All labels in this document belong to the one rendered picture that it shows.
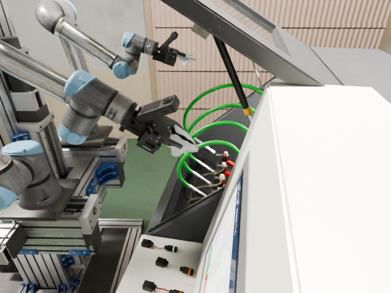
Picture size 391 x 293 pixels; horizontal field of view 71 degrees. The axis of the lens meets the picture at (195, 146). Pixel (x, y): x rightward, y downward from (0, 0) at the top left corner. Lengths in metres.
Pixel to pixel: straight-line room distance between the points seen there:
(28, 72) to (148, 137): 0.39
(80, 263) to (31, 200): 0.74
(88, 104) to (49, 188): 0.51
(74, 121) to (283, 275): 0.62
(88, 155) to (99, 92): 0.90
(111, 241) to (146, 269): 1.16
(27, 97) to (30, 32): 2.40
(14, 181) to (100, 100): 0.42
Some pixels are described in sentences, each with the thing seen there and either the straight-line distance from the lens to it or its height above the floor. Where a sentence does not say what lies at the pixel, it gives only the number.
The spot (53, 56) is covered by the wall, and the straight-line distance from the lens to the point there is 3.58.
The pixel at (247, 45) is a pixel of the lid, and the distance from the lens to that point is 0.61.
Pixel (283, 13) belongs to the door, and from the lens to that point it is 3.17.
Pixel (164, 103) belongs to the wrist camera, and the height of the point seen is 1.49.
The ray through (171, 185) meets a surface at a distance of 1.26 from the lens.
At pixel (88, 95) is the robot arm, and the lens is 0.71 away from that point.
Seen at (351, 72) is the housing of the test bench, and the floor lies 1.50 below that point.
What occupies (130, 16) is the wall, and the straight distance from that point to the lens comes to 3.20.
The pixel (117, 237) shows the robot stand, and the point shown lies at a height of 0.21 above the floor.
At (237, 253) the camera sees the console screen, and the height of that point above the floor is 1.41.
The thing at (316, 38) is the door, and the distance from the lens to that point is 3.32.
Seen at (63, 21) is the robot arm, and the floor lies 1.60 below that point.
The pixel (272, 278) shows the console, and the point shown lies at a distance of 0.28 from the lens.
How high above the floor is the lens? 1.74
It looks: 31 degrees down
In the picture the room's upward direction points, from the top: straight up
